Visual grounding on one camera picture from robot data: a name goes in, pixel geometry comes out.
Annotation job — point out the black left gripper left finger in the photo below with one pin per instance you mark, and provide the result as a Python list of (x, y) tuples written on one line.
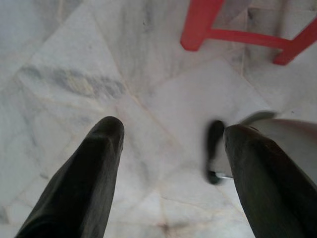
[(84, 178)]

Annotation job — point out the red plastic stool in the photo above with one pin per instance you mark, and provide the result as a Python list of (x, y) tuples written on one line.
[(198, 24)]

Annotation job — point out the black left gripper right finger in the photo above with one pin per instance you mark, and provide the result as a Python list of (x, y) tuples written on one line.
[(267, 188)]

